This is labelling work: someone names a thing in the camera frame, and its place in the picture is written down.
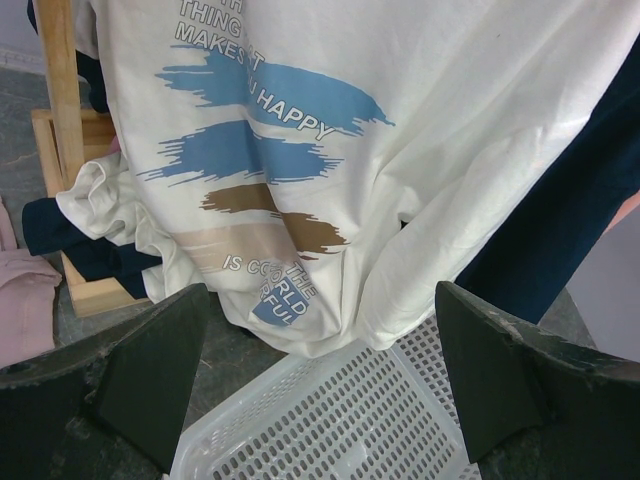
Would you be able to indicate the white printed t shirt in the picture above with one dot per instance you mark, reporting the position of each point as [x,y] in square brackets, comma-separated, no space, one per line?
[322,165]

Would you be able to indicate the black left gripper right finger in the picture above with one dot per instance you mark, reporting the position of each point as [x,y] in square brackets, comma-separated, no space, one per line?
[532,405]

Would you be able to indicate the navy blue t shirt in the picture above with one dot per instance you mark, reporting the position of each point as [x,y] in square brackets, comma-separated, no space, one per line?
[524,265]

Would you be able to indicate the white perforated plastic basket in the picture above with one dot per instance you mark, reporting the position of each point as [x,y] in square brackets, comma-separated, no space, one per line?
[356,413]

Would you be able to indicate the wooden clothes rack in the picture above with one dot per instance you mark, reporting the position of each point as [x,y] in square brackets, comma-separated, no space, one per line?
[67,136]

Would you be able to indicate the mauve pink crumpled garment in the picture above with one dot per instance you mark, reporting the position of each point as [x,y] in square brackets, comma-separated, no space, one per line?
[28,287]

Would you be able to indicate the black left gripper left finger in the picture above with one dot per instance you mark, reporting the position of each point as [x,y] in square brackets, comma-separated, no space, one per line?
[110,406]

